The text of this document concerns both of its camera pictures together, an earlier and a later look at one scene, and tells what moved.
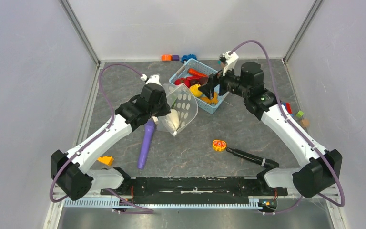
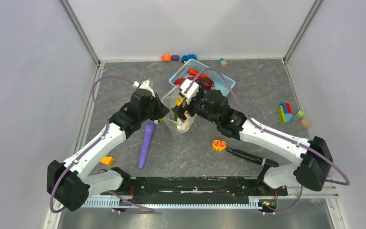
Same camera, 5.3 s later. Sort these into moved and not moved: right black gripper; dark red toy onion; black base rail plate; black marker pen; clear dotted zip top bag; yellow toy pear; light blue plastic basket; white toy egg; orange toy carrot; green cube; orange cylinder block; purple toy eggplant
Moved: right black gripper; clear dotted zip top bag; white toy egg; yellow toy pear
Not moved: green cube; purple toy eggplant; orange toy carrot; black marker pen; dark red toy onion; orange cylinder block; black base rail plate; light blue plastic basket
